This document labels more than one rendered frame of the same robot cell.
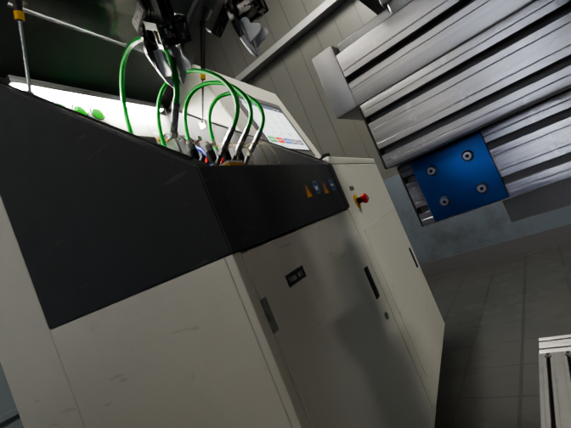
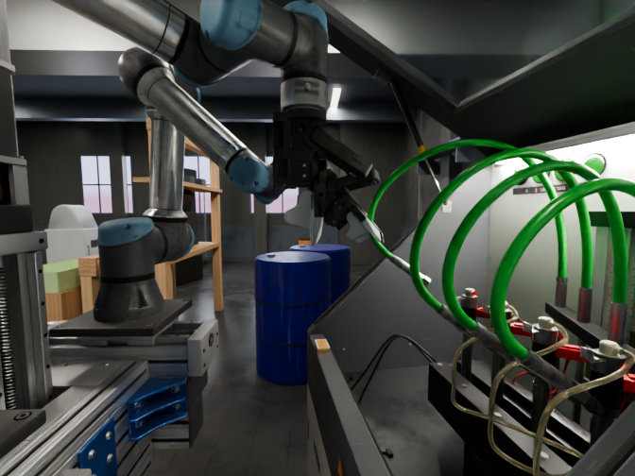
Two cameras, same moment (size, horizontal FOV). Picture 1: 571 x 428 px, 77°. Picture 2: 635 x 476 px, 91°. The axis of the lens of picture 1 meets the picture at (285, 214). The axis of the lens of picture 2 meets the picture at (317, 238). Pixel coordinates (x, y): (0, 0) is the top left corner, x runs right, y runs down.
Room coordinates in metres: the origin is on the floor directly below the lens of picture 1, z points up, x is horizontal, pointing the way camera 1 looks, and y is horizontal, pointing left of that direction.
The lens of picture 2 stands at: (1.31, -0.39, 1.29)
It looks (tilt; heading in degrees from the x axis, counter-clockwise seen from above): 5 degrees down; 143
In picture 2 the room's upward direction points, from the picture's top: straight up
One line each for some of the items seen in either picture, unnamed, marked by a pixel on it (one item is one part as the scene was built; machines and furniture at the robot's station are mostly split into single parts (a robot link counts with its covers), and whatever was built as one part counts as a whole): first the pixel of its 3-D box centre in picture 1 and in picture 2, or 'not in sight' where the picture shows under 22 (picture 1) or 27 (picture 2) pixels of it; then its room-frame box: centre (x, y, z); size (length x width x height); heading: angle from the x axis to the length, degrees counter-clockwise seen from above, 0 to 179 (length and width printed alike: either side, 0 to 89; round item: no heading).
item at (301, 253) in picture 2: not in sight; (308, 299); (-0.99, 1.22, 0.47); 1.27 x 0.78 x 0.93; 137
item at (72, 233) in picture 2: not in sight; (76, 241); (-6.28, -0.54, 0.69); 0.75 x 0.61 x 1.39; 52
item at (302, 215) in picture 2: (258, 37); (303, 218); (0.89, -0.11, 1.28); 0.06 x 0.03 x 0.09; 63
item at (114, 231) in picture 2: not in sight; (128, 245); (0.41, -0.31, 1.20); 0.13 x 0.12 x 0.14; 132
